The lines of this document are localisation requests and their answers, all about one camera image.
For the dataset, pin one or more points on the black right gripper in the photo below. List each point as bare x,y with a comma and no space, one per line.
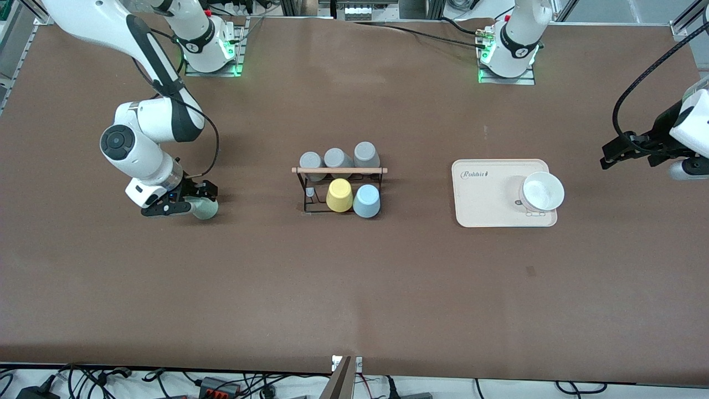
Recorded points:
192,188

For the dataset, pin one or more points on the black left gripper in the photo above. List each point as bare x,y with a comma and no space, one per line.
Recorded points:
658,134

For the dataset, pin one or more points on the pale green cup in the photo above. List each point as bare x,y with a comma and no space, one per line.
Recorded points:
206,209

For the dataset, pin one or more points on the light blue cup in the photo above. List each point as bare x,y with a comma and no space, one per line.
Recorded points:
366,202

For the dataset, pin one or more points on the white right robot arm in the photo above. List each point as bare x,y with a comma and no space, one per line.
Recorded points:
133,149

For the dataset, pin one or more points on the white bowl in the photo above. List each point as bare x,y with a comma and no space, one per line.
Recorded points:
544,191

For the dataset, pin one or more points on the grey cup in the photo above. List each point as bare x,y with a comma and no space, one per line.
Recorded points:
335,157
365,152
311,160

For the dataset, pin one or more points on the yellow cup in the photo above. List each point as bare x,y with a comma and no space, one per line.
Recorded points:
339,197

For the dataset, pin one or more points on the aluminium corner profile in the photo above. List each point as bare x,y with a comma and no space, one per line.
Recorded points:
22,50
682,25

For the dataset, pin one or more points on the beige rabbit print tray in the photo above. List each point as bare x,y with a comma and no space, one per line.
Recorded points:
482,208

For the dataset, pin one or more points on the black orange terminal block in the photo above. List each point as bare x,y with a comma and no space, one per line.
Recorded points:
219,387

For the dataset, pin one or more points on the black power adapter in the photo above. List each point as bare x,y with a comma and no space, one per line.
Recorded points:
36,393

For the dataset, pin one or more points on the black plug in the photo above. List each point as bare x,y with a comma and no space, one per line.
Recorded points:
393,388

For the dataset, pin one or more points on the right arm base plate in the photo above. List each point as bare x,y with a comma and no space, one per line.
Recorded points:
213,73

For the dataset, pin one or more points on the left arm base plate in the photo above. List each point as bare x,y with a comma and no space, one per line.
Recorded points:
526,81

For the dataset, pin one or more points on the aluminium frame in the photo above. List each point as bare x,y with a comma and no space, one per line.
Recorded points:
304,6

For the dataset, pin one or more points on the metal camera mount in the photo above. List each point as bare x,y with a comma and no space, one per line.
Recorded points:
343,382

